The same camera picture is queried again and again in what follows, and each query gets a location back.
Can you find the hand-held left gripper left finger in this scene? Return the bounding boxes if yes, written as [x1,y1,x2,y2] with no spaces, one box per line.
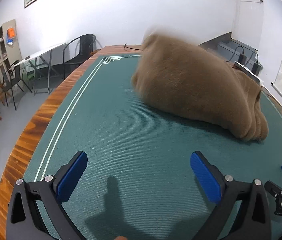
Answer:
[7,151,88,240]

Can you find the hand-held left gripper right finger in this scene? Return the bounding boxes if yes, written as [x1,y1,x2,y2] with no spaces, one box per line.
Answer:
[190,151,273,240]

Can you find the brown fleece blanket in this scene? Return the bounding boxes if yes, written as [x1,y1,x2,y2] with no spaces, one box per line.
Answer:
[131,27,269,142]

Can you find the green table mat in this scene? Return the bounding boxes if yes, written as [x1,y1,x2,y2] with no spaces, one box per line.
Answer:
[22,52,282,240]

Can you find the white power strip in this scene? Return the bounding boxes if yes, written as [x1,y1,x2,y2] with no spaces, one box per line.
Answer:
[235,61,263,84]

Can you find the green plastic chair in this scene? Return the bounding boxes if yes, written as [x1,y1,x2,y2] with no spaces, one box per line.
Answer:
[22,65,44,80]

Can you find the black metal chair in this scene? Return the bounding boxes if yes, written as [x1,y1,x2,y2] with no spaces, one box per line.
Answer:
[63,34,97,74]
[2,60,32,110]

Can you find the white folding table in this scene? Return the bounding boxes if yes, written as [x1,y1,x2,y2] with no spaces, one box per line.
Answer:
[14,42,67,95]

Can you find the grey steps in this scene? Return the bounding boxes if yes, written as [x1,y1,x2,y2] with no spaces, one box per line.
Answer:
[198,31,259,63]

